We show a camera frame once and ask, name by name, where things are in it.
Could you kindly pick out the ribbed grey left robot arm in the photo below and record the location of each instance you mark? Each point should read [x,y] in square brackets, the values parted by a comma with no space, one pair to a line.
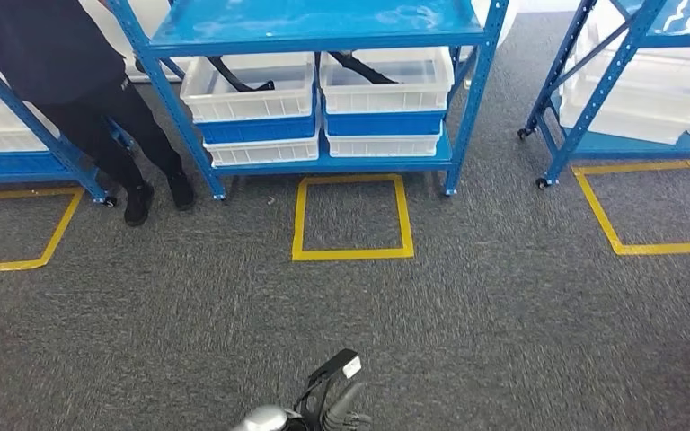
[261,419]

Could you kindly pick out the blue metal shelf rack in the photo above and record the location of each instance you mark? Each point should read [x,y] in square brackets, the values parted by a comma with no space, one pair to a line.
[595,101]
[59,149]
[321,24]

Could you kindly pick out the person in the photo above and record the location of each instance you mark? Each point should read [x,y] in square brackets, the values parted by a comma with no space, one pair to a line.
[41,47]

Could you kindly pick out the yellow floor tape line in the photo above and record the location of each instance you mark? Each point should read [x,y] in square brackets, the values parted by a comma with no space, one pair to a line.
[59,229]
[298,220]

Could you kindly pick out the person's foot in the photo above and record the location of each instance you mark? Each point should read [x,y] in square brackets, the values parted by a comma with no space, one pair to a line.
[181,190]
[138,205]

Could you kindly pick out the yellow floor tape square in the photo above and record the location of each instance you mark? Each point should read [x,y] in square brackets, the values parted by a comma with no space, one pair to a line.
[598,214]

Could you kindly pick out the black metal bracket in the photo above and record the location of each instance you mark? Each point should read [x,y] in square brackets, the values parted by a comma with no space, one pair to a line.
[232,80]
[363,68]

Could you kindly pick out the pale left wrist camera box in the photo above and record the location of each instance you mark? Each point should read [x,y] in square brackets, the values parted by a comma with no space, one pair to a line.
[351,367]

